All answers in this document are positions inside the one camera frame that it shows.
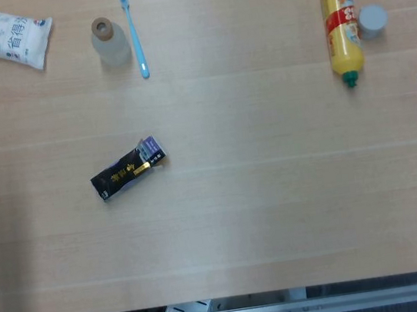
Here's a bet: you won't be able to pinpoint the grey cylinder cup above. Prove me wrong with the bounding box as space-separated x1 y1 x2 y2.
355 2 392 41

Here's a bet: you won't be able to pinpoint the blue toothbrush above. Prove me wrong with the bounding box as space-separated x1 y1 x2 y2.
119 0 152 81

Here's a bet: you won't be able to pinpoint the yellow bottle green cap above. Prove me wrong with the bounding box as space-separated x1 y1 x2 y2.
320 0 369 92

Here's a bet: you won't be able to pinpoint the black and blue box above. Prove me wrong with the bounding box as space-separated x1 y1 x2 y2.
85 133 173 206

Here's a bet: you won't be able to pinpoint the clear bottle with cork lid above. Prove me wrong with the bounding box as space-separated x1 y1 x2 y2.
88 13 134 71

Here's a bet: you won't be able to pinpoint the white salt bag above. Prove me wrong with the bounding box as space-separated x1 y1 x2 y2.
0 0 60 77

